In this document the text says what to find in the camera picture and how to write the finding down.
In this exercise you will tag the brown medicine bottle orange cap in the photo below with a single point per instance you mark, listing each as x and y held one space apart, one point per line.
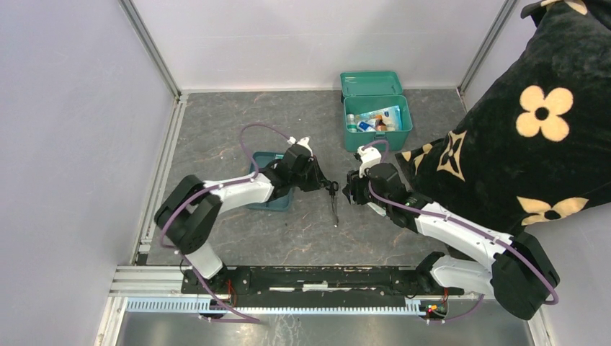
380 126

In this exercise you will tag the blue cotton swab packet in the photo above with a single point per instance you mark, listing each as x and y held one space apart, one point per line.
385 119

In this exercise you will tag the black handled scissors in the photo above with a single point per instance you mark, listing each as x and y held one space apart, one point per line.
333 188

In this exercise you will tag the black floral cloth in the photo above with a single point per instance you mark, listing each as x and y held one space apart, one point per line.
536 146

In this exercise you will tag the white pill bottle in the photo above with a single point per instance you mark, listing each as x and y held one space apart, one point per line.
351 123

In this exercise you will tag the teal plastic tray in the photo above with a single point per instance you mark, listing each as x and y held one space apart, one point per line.
265 199

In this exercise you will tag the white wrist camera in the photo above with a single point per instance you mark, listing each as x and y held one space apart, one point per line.
368 157
304 142

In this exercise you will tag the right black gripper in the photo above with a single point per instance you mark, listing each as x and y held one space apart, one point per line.
353 188

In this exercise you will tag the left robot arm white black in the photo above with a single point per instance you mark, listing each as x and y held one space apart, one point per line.
188 215

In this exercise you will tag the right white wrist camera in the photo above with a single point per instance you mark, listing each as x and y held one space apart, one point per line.
368 157

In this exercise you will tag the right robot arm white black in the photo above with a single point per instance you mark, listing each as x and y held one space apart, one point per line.
513 269

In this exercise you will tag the teal bandage strips stack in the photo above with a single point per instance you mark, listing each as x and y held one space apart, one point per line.
379 210

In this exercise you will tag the green medicine kit box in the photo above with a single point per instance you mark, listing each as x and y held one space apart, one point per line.
374 109

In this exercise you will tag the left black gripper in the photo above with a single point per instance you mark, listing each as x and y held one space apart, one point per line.
318 181

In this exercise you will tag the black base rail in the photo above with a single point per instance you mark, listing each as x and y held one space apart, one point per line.
324 287

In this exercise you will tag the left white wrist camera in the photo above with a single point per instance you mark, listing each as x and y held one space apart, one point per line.
304 142

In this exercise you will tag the white blue ointment tube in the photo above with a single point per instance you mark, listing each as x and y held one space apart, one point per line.
367 126

